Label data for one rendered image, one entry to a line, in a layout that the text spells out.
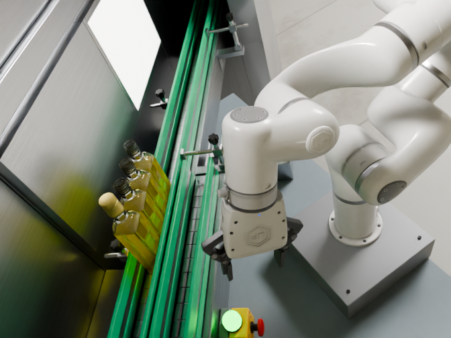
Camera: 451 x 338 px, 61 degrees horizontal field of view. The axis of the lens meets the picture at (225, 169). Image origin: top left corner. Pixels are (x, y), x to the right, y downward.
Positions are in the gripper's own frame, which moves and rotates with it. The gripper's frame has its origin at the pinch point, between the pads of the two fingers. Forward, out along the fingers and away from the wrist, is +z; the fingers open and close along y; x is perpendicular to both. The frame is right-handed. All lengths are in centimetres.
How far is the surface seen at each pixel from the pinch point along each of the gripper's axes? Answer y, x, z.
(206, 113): 8, 75, 8
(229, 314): -3.4, 9.1, 25.5
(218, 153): 4.7, 45.5, 5.5
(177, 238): -11.2, 27.6, 16.5
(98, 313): -33.4, 20.9, 28.5
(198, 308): -10.0, 9.4, 20.7
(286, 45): 104, 236, 42
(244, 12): 37, 123, -13
